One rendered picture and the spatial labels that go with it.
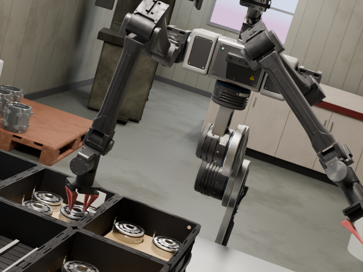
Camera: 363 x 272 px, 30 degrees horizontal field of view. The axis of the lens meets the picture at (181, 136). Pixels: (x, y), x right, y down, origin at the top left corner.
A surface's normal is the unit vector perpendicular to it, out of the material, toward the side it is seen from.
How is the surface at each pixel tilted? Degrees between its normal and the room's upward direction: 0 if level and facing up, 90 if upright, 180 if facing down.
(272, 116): 90
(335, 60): 90
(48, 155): 90
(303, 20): 90
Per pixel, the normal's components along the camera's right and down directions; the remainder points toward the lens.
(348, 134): -0.22, 0.16
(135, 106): 0.01, 0.24
